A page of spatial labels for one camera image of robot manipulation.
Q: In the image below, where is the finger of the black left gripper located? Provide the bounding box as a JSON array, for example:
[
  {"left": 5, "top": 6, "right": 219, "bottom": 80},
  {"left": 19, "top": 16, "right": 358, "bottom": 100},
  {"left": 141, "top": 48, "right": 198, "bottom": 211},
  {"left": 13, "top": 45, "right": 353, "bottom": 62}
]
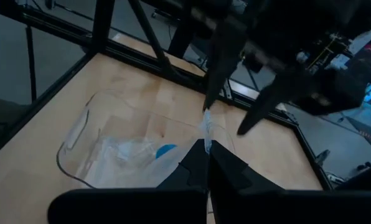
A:
[
  {"left": 237, "top": 74, "right": 301, "bottom": 136},
  {"left": 204, "top": 27, "right": 247, "bottom": 111}
]

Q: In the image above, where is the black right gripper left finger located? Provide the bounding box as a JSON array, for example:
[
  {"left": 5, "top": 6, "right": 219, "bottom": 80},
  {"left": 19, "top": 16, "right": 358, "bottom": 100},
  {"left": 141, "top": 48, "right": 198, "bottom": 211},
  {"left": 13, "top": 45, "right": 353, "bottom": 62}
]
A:
[{"left": 48, "top": 139, "right": 210, "bottom": 224}]

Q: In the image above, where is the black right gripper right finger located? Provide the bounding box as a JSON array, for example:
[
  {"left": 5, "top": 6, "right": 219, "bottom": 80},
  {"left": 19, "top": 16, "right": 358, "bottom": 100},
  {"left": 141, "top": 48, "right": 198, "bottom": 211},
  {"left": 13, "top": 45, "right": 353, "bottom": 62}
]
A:
[{"left": 209, "top": 139, "right": 371, "bottom": 224}]

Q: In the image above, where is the clear plastic zip bag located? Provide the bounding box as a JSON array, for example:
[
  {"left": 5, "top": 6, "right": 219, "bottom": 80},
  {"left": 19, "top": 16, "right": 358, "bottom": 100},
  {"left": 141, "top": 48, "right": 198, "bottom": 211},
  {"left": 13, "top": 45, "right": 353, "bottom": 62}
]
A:
[
  {"left": 88, "top": 136, "right": 174, "bottom": 189},
  {"left": 160, "top": 108, "right": 217, "bottom": 188}
]

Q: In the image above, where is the light blue bandage roll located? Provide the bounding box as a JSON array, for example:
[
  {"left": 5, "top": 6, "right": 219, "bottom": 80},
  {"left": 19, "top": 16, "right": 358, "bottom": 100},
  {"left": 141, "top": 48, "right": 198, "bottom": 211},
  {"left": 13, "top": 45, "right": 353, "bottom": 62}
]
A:
[{"left": 156, "top": 143, "right": 177, "bottom": 159}]

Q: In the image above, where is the clear plastic bin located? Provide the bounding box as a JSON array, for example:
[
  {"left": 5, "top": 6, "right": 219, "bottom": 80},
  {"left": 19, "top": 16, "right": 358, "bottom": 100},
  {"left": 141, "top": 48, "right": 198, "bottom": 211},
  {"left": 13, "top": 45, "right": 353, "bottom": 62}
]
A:
[{"left": 56, "top": 88, "right": 236, "bottom": 190}]

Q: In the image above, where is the black aluminium table frame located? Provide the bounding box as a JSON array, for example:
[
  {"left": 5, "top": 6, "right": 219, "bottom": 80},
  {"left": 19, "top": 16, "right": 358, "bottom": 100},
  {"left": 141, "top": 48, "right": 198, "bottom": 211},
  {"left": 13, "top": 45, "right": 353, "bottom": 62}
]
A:
[{"left": 0, "top": 0, "right": 334, "bottom": 190}]

